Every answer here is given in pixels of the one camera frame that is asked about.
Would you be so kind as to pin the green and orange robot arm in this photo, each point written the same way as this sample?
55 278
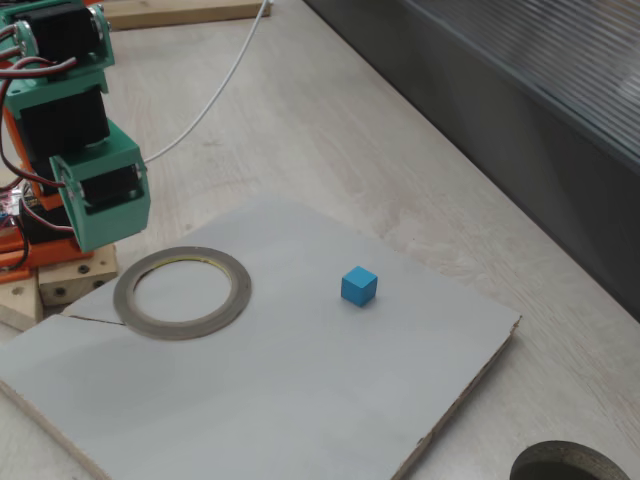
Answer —
50 30

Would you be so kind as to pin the blue cube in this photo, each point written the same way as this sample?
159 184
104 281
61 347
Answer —
359 287

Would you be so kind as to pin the red circuit board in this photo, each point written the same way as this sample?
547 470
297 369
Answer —
10 205

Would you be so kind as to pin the grey painted wooden board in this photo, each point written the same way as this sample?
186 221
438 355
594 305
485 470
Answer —
250 390

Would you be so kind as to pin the grey ribbed panel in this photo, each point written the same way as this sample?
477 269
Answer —
550 60

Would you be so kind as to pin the wooden block with holes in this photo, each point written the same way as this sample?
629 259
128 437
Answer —
75 285

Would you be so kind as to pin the wooden plank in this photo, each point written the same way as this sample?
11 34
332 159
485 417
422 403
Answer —
190 12

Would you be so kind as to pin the pale wooden block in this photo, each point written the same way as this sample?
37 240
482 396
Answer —
20 305

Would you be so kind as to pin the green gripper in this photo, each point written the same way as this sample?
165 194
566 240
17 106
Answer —
116 216

